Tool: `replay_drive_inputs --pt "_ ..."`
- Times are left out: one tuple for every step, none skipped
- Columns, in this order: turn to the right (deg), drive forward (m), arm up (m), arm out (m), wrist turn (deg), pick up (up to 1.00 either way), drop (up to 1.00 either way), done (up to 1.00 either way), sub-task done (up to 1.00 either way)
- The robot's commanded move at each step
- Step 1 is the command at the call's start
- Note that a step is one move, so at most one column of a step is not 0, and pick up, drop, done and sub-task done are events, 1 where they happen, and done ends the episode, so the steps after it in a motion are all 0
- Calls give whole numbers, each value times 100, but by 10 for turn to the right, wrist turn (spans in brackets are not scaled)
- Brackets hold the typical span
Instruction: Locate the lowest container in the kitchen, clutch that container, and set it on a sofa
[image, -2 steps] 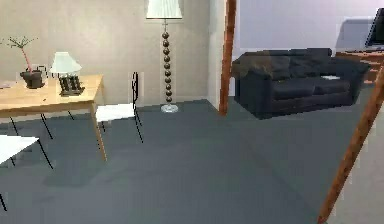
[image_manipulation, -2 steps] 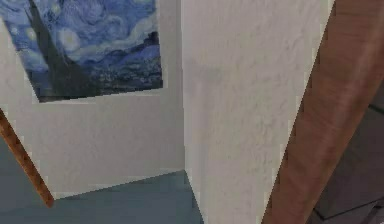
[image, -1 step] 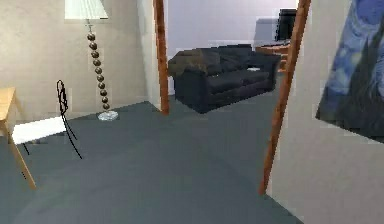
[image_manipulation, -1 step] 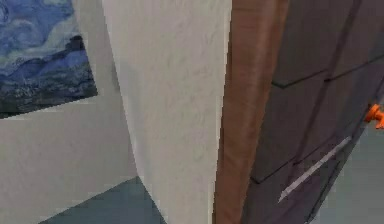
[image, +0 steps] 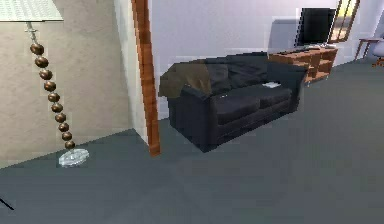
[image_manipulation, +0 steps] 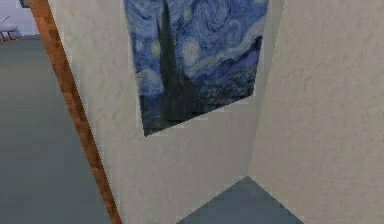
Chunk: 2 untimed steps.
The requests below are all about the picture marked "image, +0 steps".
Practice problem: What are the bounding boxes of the black sofa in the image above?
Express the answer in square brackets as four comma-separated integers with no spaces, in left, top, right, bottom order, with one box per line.
[159,51,308,154]

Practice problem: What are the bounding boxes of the black television set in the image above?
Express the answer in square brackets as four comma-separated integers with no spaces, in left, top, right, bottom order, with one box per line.
[294,7,337,50]

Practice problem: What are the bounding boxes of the brown throw blanket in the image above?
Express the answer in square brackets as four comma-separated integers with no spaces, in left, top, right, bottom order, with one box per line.
[158,61,213,99]

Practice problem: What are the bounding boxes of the wooden television stand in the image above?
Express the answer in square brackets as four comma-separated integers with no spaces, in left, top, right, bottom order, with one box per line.
[268,45,339,84]

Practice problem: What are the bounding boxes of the brown beaded floor lamp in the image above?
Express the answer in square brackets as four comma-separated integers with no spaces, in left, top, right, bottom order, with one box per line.
[0,0,90,168]

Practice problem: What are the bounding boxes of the wooden framed window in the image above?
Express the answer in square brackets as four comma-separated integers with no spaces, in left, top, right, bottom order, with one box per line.
[328,0,362,44]

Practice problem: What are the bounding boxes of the small brown side table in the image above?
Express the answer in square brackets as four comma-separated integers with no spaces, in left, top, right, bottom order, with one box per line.
[354,37,384,61]

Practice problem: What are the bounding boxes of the pale grey office chair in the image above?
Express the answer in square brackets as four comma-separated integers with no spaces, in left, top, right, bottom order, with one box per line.
[371,9,384,69]

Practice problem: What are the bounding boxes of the brown wooden door frame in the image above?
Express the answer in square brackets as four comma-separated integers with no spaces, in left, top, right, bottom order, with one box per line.
[131,0,162,158]

